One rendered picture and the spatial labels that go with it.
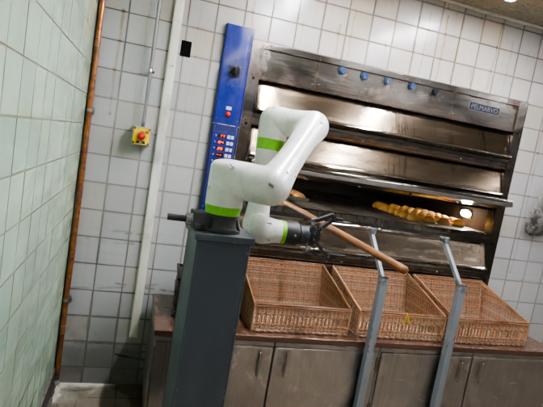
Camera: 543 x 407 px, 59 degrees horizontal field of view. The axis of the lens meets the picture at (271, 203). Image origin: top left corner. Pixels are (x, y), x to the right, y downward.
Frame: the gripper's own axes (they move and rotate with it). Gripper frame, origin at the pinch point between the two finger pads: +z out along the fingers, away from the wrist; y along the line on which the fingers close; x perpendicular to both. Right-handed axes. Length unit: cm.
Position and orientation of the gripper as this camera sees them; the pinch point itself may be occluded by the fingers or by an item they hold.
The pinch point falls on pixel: (344, 239)
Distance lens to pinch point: 195.3
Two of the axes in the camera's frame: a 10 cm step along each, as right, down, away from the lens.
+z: 9.6, 1.3, 2.7
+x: 2.5, 1.5, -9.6
